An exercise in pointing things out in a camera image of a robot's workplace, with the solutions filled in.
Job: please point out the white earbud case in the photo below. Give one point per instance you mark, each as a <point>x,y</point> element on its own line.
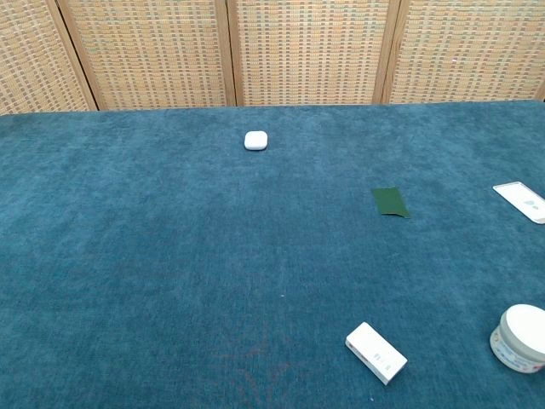
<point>256,140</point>

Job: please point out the blue carpet table cover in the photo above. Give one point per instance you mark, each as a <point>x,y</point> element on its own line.
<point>170,255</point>

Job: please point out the woven folding screen panel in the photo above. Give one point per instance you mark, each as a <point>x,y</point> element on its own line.
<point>30,64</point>
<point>311,51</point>
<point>149,55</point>
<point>468,51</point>

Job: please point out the white rectangular box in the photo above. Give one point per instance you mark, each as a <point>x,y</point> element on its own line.
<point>376,353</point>

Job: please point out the white card with grey print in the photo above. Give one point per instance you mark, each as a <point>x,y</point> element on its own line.
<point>521,200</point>

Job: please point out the white round cap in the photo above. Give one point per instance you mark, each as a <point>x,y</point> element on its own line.
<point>521,338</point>

